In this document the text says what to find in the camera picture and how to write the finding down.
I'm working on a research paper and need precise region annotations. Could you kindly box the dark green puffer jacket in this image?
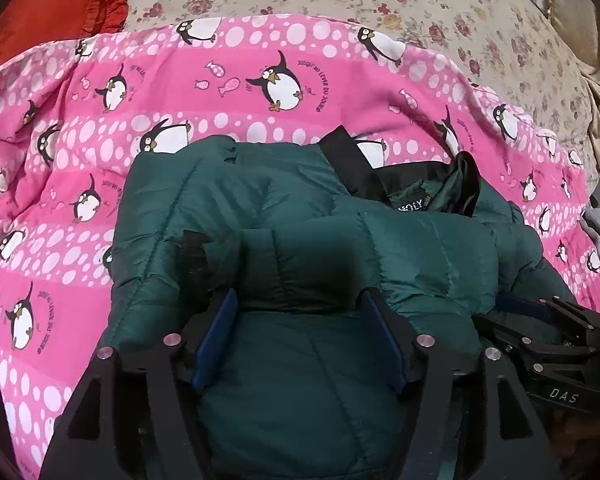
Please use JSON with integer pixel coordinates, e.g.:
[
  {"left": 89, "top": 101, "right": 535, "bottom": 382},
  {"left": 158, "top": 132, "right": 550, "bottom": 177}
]
[{"left": 102, "top": 129, "right": 568, "bottom": 479}]

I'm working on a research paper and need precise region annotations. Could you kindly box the pink penguin print quilt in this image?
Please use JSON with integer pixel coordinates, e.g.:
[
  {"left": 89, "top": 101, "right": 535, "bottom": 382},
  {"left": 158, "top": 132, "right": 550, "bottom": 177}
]
[{"left": 0, "top": 14, "right": 600, "bottom": 479}]

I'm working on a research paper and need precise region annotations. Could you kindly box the beige floral bed sheet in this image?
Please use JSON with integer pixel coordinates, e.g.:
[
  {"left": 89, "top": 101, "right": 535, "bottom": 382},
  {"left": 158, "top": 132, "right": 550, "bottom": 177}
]
[{"left": 125, "top": 0, "right": 600, "bottom": 184}]

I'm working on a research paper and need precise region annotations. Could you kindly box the red ruffled pillow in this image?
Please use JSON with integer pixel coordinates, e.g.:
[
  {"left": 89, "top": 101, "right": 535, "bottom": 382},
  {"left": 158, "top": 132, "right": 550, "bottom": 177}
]
[{"left": 0, "top": 0, "right": 129, "bottom": 65}]

